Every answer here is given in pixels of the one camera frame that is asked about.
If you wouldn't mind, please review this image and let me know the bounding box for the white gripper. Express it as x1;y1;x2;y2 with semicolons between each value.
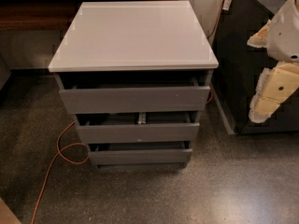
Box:
247;0;299;123

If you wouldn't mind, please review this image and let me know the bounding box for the grey drawer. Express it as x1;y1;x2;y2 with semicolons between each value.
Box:
75;112;199;144
59;85;209;114
87;141;192;165

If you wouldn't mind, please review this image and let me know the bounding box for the grey top drawer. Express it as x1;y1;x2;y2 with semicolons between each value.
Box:
59;85;209;114

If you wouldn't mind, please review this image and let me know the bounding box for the grey drawer cabinet white top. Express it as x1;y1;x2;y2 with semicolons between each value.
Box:
49;1;218;167

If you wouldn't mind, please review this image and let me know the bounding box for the grey bottom drawer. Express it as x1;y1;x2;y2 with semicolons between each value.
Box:
87;141;192;165

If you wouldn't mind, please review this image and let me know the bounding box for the black side cabinet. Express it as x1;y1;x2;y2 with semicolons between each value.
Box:
212;0;299;134

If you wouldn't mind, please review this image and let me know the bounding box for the black and white snack packet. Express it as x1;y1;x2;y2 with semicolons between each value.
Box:
137;112;146;125

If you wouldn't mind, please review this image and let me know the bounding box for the dark wooden bench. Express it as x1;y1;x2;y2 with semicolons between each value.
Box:
0;0;175;31

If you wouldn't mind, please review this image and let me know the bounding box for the orange extension cable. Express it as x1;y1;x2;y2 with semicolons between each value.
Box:
30;0;237;224

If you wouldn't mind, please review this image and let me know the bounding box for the white cable tag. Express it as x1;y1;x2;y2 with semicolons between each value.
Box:
222;0;232;11

